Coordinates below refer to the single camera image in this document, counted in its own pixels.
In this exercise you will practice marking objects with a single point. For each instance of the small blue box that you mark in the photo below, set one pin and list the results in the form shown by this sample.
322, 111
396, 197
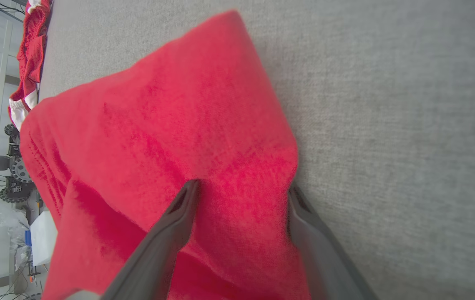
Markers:
28, 237

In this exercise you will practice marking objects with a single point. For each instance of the white box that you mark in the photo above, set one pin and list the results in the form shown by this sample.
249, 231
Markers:
43, 237

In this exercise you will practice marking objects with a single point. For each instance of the grey fabric sofa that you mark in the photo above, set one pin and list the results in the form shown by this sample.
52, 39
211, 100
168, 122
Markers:
387, 125

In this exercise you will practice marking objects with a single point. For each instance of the red basketball jersey white trim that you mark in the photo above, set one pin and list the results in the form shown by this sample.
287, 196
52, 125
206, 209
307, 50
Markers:
179, 125

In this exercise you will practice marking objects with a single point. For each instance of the machine with black gear wheels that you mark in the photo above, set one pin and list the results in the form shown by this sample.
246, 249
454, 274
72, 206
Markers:
20, 171

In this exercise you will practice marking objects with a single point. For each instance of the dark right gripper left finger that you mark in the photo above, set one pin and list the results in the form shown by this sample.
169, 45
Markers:
158, 258

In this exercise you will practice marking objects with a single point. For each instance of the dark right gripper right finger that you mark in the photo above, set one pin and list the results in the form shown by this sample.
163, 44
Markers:
325, 266

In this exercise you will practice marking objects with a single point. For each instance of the clear plastic bag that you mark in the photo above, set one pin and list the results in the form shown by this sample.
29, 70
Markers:
14, 225

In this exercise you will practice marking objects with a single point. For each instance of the red shorts white hem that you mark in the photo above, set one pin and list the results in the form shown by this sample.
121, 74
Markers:
31, 54

